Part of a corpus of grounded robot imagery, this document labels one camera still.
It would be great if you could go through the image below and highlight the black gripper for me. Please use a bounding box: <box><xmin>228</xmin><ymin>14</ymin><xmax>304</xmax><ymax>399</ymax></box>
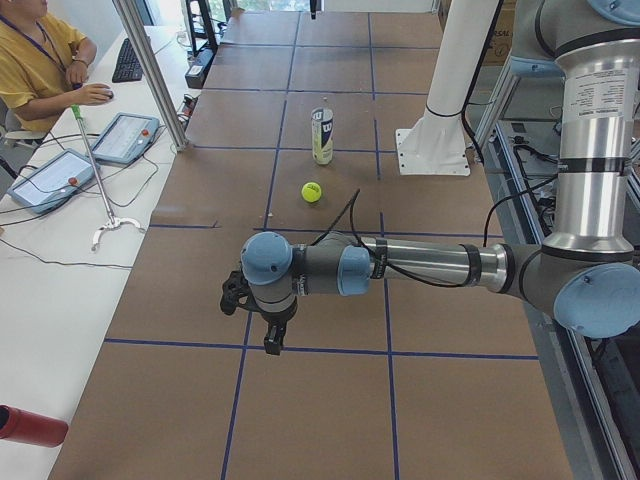
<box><xmin>261</xmin><ymin>297</ymin><xmax>298</xmax><ymax>355</ymax></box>

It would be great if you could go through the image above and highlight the yellow tennis ball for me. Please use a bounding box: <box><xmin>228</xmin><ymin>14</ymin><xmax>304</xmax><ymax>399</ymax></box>
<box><xmin>301</xmin><ymin>182</ymin><xmax>322</xmax><ymax>203</ymax></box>

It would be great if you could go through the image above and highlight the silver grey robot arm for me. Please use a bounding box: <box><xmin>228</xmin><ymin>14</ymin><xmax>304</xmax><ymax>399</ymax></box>
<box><xmin>220</xmin><ymin>1</ymin><xmax>639</xmax><ymax>354</ymax></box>

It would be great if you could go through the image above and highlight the clear tennis ball can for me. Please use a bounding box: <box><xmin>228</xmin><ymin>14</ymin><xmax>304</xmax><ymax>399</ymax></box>
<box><xmin>311</xmin><ymin>107</ymin><xmax>334</xmax><ymax>165</ymax></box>

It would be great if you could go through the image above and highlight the reacher grabber tool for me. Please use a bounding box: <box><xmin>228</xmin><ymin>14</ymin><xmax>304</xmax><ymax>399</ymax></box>
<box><xmin>71</xmin><ymin>104</ymin><xmax>146</xmax><ymax>252</ymax></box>

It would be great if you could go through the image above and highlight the far teach pendant tablet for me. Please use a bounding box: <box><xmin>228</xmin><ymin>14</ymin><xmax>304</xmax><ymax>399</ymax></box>
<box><xmin>91</xmin><ymin>112</ymin><xmax>160</xmax><ymax>166</ymax></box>

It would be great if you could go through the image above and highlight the teach pendant tablet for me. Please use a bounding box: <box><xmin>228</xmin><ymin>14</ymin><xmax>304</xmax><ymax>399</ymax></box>
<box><xmin>8</xmin><ymin>149</ymin><xmax>94</xmax><ymax>214</ymax></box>
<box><xmin>91</xmin><ymin>112</ymin><xmax>160</xmax><ymax>166</ymax></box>

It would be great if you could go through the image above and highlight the red cylinder bottle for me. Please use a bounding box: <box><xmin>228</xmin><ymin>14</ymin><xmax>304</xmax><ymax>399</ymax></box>
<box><xmin>1</xmin><ymin>405</ymin><xmax>69</xmax><ymax>448</ymax></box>

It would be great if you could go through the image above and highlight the near teach pendant tablet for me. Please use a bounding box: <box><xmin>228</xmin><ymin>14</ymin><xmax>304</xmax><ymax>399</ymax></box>
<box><xmin>8</xmin><ymin>149</ymin><xmax>94</xmax><ymax>214</ymax></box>

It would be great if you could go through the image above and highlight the black keyboard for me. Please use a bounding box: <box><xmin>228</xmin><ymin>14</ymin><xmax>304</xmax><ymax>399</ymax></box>
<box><xmin>112</xmin><ymin>38</ymin><xmax>143</xmax><ymax>83</ymax></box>

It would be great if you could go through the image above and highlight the cardboard box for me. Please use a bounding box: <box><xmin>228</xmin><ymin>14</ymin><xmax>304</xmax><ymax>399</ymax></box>
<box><xmin>436</xmin><ymin>0</ymin><xmax>519</xmax><ymax>65</ymax></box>

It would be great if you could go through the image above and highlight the person in yellow shirt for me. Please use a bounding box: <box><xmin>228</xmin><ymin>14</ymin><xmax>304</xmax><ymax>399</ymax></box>
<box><xmin>1</xmin><ymin>1</ymin><xmax>112</xmax><ymax>132</ymax></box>

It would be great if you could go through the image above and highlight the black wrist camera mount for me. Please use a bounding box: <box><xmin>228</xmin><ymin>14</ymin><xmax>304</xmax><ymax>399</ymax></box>
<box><xmin>220</xmin><ymin>270</ymin><xmax>258</xmax><ymax>316</ymax></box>

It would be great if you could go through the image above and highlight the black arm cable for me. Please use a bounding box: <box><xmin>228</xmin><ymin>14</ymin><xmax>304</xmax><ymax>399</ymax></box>
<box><xmin>312</xmin><ymin>188</ymin><xmax>564</xmax><ymax>288</ymax></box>

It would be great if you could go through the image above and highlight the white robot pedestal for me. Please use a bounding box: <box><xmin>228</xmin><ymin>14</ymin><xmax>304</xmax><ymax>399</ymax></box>
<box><xmin>396</xmin><ymin>0</ymin><xmax>501</xmax><ymax>176</ymax></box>

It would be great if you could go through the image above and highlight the aluminium frame post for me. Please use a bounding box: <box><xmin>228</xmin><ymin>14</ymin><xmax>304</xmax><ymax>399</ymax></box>
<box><xmin>112</xmin><ymin>0</ymin><xmax>188</xmax><ymax>152</ymax></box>

